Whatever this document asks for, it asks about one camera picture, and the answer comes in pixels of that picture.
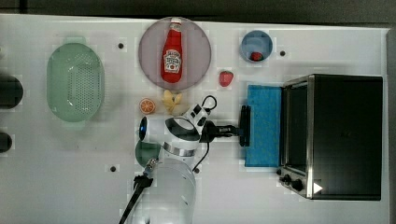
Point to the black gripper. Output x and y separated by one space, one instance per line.
210 132

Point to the black toaster oven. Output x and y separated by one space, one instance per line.
331 137

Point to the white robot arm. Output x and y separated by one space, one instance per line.
165 193

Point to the red plush strawberry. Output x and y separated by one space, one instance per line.
225 78

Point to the yellow plush banana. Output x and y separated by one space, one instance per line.
170 100

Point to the orange slice toy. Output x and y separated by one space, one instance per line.
147 106

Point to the green cup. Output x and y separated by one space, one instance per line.
146 151

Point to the red toy in bowl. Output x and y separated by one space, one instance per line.
256 56

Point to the grey round plate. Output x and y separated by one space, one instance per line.
196 53

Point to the red plush ketchup bottle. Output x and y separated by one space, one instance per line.
171 63

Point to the blue bowl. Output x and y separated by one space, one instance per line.
258 41

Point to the green perforated colander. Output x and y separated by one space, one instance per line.
75 82

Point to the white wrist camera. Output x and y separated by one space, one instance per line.
197 115

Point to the black cylinder post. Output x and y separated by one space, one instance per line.
11 92
5 142

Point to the black cylinder post lower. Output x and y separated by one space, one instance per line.
5 142

